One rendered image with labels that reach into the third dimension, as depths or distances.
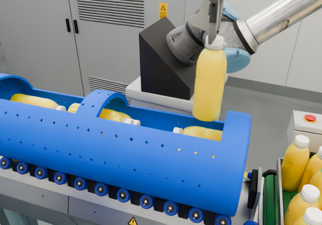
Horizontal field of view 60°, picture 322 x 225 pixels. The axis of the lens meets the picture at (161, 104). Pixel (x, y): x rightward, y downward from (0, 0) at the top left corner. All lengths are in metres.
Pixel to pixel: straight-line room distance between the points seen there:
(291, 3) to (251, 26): 0.12
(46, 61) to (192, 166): 2.65
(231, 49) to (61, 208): 0.76
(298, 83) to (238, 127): 2.86
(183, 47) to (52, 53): 2.21
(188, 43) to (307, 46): 2.51
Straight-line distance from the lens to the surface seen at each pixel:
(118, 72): 2.62
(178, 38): 1.01
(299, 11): 0.88
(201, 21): 0.62
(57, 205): 1.06
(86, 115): 0.80
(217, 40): 0.64
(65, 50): 2.93
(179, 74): 0.96
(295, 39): 3.38
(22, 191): 1.13
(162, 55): 0.95
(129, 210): 0.92
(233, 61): 0.88
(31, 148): 0.91
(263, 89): 3.59
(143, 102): 1.07
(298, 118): 1.07
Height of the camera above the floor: 1.63
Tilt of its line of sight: 31 degrees down
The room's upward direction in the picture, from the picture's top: straight up
